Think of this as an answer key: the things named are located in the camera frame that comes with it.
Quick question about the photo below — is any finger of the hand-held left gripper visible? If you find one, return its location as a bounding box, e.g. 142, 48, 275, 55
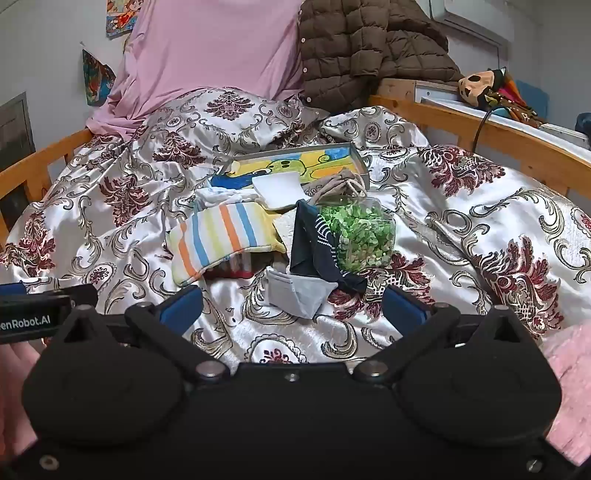
0, 282, 99, 309

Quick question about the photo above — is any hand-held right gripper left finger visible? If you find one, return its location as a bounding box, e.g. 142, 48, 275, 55
44, 285, 230, 383

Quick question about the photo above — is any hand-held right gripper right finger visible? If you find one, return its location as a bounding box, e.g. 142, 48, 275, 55
355, 285, 542, 383

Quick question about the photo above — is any grey sock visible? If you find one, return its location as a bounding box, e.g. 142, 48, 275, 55
265, 269, 341, 320

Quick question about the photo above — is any white mesh cloth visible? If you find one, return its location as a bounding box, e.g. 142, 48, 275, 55
252, 173, 304, 213

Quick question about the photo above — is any grey tray with cartoon print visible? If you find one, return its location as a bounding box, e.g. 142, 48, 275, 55
210, 142, 373, 195

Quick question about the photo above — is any person's left hand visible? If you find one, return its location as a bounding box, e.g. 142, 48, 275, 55
0, 343, 44, 416

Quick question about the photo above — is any green leaf print pouch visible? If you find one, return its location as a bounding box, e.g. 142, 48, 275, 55
318, 196, 398, 273

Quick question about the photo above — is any colourful striped sock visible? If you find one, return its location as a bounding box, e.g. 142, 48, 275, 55
166, 202, 290, 283

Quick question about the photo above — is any floral satin bedspread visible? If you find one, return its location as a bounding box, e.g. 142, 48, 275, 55
0, 85, 591, 366

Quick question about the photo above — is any navy sock with white dots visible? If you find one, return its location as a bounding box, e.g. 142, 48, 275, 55
288, 200, 368, 294

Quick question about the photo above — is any pink fleece clothing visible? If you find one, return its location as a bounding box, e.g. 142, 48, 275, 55
539, 323, 591, 467

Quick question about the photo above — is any floral satin pillow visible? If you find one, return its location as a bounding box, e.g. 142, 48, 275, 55
139, 87, 331, 155

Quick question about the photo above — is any colourful hanging paper bag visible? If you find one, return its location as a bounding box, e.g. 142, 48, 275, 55
82, 48, 116, 107

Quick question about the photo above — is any tan spotted plush doll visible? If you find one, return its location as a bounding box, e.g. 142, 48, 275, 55
458, 68, 546, 128

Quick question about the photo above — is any white foam board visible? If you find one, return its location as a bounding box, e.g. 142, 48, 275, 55
418, 80, 591, 149

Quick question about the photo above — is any blue cushion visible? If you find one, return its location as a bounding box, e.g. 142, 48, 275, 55
514, 79, 550, 121

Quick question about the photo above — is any pink hanging cloth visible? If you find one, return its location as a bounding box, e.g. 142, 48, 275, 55
85, 0, 306, 139

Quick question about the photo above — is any brown quilted jacket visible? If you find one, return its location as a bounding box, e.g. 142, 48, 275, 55
298, 0, 465, 112

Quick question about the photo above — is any white air conditioner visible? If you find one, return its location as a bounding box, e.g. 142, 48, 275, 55
443, 0, 516, 48

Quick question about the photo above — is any grey wall panel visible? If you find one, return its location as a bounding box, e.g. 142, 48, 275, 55
0, 92, 37, 174

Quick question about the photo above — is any black cable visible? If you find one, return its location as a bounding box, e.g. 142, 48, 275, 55
473, 105, 498, 153

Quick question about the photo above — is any wooden bed frame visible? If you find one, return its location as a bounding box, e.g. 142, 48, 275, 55
0, 78, 591, 245

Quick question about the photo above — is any colourful cartoon wall poster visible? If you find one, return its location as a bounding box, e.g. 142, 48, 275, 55
106, 0, 140, 40

